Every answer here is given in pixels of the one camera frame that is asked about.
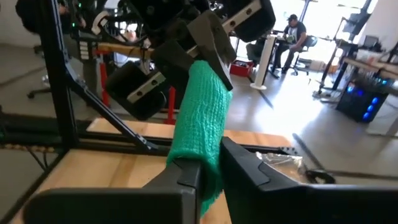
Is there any black office chair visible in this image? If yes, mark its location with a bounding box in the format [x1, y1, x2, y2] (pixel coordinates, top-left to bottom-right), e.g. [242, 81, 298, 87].
[292, 35, 318, 76]

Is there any red crate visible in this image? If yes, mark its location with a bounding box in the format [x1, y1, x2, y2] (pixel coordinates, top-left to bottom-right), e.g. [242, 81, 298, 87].
[229, 59, 255, 78]

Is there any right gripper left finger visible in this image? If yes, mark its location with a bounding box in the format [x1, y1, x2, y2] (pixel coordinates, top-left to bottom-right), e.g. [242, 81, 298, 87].
[22, 157, 205, 224]

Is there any teal green elastic bandage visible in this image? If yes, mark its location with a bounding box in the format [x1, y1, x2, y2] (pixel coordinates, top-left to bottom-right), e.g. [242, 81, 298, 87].
[165, 59, 234, 218]

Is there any white cylindrical post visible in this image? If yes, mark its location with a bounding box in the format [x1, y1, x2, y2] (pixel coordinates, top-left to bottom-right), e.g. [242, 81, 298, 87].
[250, 34, 278, 91]

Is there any wooden desk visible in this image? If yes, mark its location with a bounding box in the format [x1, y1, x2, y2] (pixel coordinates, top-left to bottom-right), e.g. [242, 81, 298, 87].
[341, 55, 398, 82]

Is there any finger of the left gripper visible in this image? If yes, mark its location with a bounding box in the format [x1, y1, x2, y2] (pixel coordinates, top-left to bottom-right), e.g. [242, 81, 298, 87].
[186, 10, 238, 92]
[151, 39, 197, 95]

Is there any black computer with blue lights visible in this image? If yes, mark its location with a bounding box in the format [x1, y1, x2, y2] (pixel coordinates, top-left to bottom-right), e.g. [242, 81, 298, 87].
[335, 79, 389, 124]

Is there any clear plastic bag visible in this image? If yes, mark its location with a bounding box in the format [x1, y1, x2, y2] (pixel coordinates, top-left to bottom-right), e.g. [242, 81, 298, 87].
[256, 151, 308, 184]

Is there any black cable loop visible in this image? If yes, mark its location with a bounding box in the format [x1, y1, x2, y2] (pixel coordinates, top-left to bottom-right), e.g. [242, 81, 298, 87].
[306, 169, 336, 185]

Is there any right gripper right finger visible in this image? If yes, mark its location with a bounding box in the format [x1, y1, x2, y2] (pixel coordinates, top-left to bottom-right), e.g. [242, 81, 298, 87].
[218, 136, 398, 224]

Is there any person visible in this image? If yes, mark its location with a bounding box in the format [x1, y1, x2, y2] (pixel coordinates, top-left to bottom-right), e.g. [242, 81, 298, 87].
[273, 14, 308, 75]

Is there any red metal leg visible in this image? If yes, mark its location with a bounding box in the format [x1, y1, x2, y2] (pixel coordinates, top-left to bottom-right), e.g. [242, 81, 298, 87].
[164, 86, 177, 126]
[98, 60, 110, 108]

